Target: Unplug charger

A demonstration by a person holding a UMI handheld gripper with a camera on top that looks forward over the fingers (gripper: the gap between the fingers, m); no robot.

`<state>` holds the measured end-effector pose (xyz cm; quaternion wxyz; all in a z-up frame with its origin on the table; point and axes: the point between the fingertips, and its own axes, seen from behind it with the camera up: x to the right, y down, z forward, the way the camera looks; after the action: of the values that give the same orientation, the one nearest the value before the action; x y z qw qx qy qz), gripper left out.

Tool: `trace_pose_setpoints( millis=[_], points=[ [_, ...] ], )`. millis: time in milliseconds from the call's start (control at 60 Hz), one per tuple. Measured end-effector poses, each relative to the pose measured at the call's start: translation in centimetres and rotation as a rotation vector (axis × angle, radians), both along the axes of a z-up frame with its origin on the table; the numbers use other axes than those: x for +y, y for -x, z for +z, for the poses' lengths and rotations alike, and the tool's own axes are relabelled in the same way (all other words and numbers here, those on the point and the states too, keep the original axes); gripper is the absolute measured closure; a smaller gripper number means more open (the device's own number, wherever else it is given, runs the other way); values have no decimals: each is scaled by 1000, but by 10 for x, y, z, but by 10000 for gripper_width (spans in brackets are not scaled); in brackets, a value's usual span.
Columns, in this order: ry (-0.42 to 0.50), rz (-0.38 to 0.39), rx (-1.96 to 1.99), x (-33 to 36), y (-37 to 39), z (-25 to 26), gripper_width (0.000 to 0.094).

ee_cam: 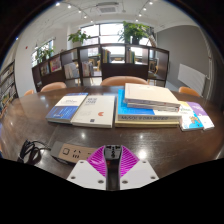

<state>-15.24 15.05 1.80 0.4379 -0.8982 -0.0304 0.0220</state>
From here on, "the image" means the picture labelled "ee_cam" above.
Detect black and beige power strip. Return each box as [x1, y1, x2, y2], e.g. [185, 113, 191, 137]
[49, 140, 98, 165]

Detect large white radiator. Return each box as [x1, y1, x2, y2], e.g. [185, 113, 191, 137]
[177, 63, 207, 96]

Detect ceiling lights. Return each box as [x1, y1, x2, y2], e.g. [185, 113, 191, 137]
[54, 0, 158, 24]

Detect large potted plant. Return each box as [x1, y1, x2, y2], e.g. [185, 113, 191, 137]
[118, 20, 151, 45]

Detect cream hardcover book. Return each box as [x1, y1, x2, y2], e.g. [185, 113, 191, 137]
[123, 82, 181, 108]

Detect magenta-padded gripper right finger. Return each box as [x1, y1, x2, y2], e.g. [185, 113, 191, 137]
[118, 145, 160, 191]

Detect purple and white book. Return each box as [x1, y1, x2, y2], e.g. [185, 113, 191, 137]
[186, 101, 215, 131]

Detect yellow and blue book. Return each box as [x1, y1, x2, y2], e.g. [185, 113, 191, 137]
[178, 100, 205, 132]

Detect thin white book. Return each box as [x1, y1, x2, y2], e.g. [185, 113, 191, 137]
[126, 101, 181, 113]

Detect dark open shelf unit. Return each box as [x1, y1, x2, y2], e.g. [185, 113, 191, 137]
[31, 43, 170, 93]

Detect tall wall bookshelf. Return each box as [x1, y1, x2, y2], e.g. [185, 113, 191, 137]
[0, 59, 19, 108]

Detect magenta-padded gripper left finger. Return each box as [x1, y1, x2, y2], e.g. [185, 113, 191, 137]
[66, 145, 108, 191]

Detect small potted plant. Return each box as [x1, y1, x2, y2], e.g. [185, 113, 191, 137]
[34, 44, 54, 63]

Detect white book with orange mark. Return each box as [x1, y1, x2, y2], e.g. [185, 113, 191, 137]
[70, 94, 116, 129]

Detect large blue book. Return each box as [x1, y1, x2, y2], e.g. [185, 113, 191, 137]
[116, 89, 183, 123]

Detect large beige book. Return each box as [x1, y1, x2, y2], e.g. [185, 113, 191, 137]
[114, 114, 181, 129]

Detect black bundled power cable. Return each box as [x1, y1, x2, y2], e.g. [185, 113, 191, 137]
[17, 139, 52, 165]

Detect blue and white book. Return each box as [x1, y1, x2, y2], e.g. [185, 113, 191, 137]
[45, 92, 89, 125]

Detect ceiling air conditioner unit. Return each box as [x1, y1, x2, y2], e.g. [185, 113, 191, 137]
[96, 2, 120, 14]

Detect medium potted plant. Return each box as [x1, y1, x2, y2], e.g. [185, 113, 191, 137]
[67, 29, 91, 46]

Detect black charger block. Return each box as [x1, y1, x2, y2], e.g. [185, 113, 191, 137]
[103, 144, 124, 192]

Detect orange chairs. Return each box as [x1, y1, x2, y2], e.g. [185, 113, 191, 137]
[23, 75, 201, 98]

